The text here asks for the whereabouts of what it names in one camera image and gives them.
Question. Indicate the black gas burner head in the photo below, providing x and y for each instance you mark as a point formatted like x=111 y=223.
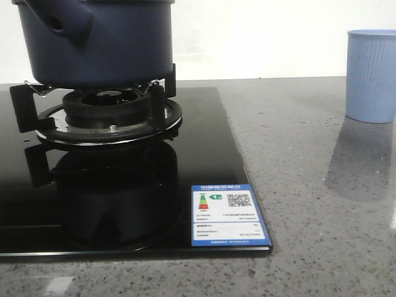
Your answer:
x=100 y=110

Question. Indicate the dark blue cooking pot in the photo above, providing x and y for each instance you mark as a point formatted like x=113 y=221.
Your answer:
x=97 y=44

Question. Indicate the light blue ribbed plastic cup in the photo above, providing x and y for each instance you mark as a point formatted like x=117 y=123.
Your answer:
x=370 y=75

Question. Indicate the black glass gas stove top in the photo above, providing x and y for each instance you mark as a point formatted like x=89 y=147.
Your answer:
x=116 y=201

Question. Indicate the blue energy label sticker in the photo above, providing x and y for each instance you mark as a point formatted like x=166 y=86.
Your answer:
x=226 y=215

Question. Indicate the black metal pot support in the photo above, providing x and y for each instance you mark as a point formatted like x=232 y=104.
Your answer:
x=165 y=116

